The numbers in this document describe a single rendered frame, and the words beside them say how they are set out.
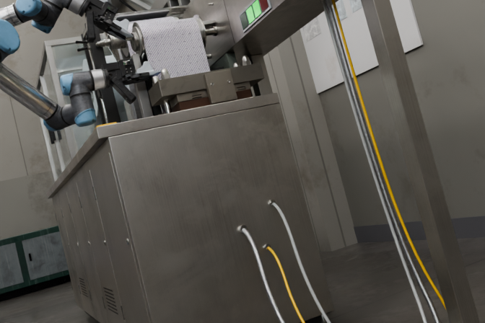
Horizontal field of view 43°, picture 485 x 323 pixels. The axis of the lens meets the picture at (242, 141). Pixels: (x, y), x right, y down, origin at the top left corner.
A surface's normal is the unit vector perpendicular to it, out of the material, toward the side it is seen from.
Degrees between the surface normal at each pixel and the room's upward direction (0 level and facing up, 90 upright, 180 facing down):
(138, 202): 90
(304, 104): 90
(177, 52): 90
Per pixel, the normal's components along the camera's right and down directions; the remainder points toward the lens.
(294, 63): 0.41, -0.18
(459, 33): -0.88, 0.19
